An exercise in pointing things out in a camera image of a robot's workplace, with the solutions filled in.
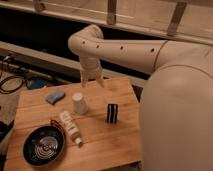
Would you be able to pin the wooden table board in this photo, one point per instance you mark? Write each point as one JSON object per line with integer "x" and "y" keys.
{"x": 105, "y": 145}

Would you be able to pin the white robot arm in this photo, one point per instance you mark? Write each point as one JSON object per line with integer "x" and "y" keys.
{"x": 176, "y": 107}

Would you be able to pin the white tube bottle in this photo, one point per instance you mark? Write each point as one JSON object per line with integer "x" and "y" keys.
{"x": 70, "y": 127}

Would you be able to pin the black patterned bowl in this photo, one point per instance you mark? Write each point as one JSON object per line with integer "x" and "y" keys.
{"x": 43, "y": 146}

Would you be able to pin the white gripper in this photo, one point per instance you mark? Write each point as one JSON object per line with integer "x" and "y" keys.
{"x": 91, "y": 69}

